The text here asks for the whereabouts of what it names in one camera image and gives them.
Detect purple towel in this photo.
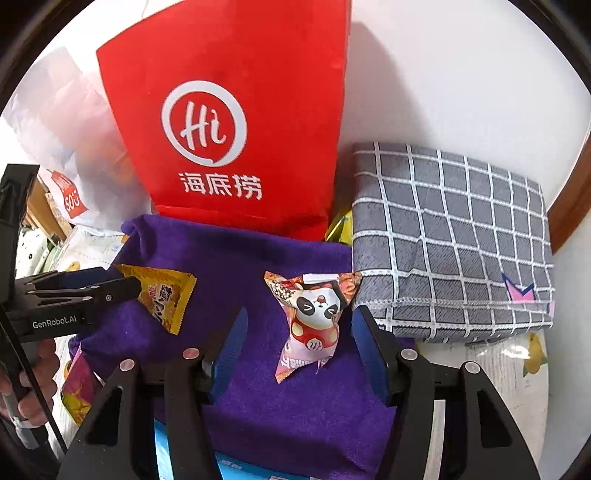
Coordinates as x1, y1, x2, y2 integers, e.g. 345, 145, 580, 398
69, 213, 414, 474

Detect brown wooden frame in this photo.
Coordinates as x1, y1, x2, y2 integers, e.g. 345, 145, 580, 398
547, 138, 591, 254

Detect white dotted object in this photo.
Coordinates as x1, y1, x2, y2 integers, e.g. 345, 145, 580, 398
16, 226, 61, 275

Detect red paper bag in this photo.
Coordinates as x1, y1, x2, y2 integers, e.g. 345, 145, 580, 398
96, 0, 352, 241

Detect yellow triangular snack packet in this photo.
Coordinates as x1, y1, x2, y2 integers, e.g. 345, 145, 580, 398
115, 264, 197, 335

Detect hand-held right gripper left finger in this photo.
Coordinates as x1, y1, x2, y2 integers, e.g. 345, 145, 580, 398
55, 307, 250, 480

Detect white shopping bag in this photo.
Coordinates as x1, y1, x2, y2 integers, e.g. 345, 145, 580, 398
0, 46, 160, 234

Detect pink panda snack packet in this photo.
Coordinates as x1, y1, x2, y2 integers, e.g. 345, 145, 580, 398
263, 271, 363, 384

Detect blue tissue pack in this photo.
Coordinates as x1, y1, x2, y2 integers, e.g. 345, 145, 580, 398
152, 418, 278, 480

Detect person's left hand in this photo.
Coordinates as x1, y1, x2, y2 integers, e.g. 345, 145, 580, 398
0, 339, 60, 421

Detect grey checked folded cloth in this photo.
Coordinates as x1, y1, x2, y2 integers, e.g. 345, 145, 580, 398
351, 141, 557, 344

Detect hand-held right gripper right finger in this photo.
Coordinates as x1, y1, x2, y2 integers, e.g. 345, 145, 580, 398
350, 305, 541, 480

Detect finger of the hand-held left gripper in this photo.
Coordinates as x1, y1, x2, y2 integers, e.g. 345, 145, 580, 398
25, 276, 143, 309
16, 267, 123, 289

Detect yellow green snack packet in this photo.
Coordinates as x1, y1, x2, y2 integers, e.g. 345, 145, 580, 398
324, 205, 355, 245

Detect brown wooden board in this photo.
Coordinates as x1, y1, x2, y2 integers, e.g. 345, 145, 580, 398
25, 178, 75, 241

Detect fruit print tablecloth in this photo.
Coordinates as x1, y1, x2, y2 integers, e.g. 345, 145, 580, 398
44, 224, 552, 480

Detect large pink snack bag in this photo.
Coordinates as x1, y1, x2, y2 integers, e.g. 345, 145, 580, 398
60, 342, 107, 428

